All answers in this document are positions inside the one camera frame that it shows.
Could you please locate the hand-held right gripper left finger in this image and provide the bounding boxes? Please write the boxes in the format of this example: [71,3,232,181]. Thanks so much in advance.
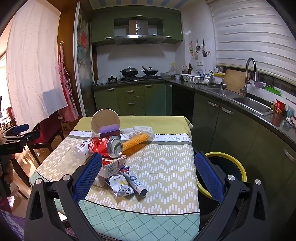
[24,152,103,241]

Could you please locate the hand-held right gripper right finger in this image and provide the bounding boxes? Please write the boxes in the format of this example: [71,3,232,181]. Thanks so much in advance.
[194,152,271,241]

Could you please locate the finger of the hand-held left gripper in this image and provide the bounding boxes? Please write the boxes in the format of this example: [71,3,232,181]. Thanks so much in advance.
[9,124,30,135]
[20,130,41,142]

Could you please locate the white and red milk carton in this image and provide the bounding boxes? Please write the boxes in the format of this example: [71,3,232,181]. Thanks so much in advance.
[94,154,126,187]

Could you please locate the clear plastic bottle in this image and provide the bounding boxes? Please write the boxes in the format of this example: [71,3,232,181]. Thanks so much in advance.
[60,140,91,168]

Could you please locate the black bin with yellow rim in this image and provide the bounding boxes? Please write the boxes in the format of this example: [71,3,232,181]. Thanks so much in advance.
[195,152,247,223]

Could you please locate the red soda can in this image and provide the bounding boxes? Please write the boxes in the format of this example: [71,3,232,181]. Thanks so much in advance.
[88,136,123,159]

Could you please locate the silver snack wrapper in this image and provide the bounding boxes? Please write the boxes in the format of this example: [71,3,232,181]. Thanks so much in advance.
[105,174,133,197]

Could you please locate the white toothpaste tube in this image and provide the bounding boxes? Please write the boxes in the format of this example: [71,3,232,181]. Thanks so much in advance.
[120,167,148,197]

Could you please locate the purple box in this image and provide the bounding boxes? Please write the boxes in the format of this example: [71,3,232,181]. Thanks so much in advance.
[99,124,121,139]

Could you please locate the beige paper bowl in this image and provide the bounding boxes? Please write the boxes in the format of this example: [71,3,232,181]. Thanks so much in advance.
[91,108,121,135]

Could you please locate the white tissue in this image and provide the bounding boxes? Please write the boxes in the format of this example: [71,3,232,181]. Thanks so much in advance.
[120,126,154,142]

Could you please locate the person's left hand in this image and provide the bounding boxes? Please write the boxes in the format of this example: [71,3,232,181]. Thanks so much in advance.
[2,161,15,186]

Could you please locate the red wooden chair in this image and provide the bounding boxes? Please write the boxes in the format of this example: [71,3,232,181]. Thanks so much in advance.
[28,113,64,160]

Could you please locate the cardboard box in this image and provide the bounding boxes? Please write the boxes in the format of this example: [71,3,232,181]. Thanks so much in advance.
[61,119,77,137]

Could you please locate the patterned yellow and green tablecloth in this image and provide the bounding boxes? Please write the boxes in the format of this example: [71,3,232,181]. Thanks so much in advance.
[29,116,200,239]

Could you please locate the pink checked apron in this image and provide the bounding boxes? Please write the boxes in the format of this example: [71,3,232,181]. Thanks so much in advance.
[57,45,79,122]

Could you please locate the white curtain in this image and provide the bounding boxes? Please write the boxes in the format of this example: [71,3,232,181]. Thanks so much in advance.
[5,0,68,129]

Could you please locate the purple patterned cloth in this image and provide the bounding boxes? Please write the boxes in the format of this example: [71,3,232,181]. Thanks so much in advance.
[0,197,26,241]

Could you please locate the steel double sink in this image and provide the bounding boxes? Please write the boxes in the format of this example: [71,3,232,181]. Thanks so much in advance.
[200,86,274,116]

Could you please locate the floral sliding door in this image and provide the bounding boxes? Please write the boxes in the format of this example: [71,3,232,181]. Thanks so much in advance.
[73,0,97,116]

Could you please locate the tall steel faucet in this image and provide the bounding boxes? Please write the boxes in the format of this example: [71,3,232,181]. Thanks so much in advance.
[240,58,258,98]

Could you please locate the small steel faucet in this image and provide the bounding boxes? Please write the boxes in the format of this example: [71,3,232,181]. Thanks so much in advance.
[213,66,226,90]

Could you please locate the white dish rack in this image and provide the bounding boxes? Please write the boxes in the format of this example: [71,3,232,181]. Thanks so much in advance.
[181,70,213,84]

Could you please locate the wooden cutting board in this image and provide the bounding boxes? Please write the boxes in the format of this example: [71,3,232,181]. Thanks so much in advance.
[224,69,250,94]

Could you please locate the red instant noodle cup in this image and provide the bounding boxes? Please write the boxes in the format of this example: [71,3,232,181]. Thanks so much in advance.
[274,99,287,114]

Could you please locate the purple plastic tray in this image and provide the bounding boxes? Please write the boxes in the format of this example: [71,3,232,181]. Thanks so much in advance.
[247,80,266,89]

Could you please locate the green plastic tray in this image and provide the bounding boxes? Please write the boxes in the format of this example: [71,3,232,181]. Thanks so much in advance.
[264,85,282,96]

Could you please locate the gas stove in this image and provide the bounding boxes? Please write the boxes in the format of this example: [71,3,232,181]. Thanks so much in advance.
[120,75,163,82]

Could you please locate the black wok with lid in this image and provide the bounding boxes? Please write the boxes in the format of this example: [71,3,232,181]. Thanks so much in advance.
[120,66,139,78]

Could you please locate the steel range hood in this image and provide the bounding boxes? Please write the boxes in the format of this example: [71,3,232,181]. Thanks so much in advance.
[114,17,167,45]

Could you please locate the white window blind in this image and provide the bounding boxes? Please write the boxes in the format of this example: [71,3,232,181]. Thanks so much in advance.
[206,0,296,76]

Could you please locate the green upper cabinets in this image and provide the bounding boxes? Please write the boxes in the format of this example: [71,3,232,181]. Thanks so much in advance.
[91,6,184,47]

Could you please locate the black wok with wooden handle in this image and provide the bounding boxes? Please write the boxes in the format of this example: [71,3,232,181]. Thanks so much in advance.
[142,66,160,76]

